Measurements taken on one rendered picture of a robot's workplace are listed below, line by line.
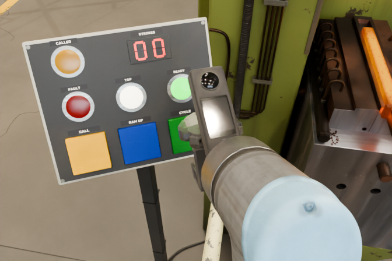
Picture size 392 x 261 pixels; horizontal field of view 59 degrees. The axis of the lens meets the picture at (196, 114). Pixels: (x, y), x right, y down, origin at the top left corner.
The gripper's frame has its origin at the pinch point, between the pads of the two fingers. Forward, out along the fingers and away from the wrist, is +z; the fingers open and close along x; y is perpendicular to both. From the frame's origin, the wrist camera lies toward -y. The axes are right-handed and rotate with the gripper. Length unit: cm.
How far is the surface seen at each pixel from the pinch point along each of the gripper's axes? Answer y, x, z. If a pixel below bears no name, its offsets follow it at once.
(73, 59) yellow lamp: -11.5, -19.0, 10.6
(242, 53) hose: -5.4, 19.7, 28.1
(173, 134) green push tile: 6.3, -3.1, 10.3
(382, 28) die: -5, 67, 35
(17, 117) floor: 29, -78, 173
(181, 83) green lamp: -3.8, 0.0, 10.6
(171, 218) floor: 76, 0, 93
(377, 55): 0, 55, 23
